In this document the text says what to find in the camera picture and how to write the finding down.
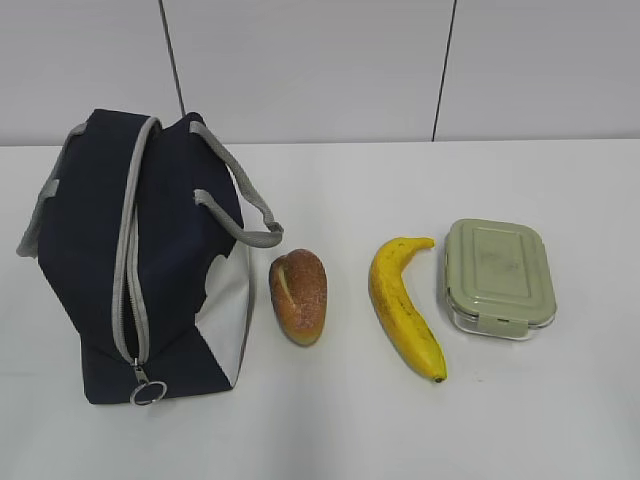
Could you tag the brown bread roll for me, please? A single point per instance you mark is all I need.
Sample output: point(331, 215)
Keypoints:
point(299, 289)

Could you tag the yellow banana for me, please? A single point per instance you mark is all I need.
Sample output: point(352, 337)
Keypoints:
point(403, 324)

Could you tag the navy blue lunch bag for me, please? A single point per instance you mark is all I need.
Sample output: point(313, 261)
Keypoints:
point(144, 233)

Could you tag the green lidded glass container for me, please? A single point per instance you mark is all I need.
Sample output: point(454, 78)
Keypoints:
point(496, 279)

